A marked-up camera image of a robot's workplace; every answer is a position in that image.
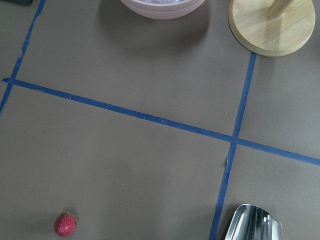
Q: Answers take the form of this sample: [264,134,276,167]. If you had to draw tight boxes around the red strawberry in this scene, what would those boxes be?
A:
[53,213,79,238]

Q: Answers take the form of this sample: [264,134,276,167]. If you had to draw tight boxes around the pink bowl with ice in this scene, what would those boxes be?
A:
[121,0,205,20]

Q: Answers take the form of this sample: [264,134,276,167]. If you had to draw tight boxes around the steel scoop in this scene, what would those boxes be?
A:
[224,204,283,240]

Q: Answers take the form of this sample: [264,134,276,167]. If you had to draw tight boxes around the round wooden stand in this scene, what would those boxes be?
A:
[228,0,316,57]

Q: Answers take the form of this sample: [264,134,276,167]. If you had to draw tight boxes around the grey folded cloth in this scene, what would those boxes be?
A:
[10,0,33,5]

